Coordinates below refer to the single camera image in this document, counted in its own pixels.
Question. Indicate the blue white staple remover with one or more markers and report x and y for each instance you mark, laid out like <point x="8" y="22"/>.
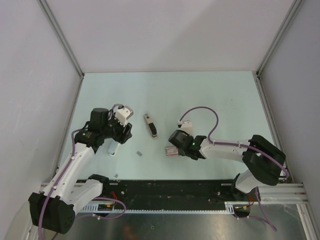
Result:
<point x="113" y="148"/>

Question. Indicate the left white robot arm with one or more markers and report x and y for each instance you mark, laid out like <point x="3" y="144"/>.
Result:
<point x="57" y="205"/>

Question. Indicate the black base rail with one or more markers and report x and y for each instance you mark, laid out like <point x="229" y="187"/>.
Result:
<point x="176" y="195"/>

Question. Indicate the aluminium frame rail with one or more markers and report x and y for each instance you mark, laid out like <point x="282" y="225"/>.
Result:
<point x="281" y="194"/>

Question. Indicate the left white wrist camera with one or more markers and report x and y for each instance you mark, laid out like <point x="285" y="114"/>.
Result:
<point x="123" y="114"/>

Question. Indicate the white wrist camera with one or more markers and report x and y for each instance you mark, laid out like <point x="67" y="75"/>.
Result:
<point x="123" y="114"/>
<point x="185" y="127"/>

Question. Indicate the red white staple box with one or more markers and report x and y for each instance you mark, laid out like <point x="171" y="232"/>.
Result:
<point x="172" y="151"/>

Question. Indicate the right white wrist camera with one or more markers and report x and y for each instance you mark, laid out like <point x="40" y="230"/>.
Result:
<point x="185" y="127"/>

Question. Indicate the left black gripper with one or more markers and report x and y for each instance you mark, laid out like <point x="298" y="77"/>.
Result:
<point x="121" y="137"/>

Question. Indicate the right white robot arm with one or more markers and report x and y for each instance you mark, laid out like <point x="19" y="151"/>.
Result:
<point x="264" y="161"/>

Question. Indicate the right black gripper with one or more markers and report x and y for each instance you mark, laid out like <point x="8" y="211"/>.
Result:
<point x="181" y="152"/>

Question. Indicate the beige black stapler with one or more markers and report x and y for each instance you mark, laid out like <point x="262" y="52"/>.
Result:
<point x="151" y="126"/>

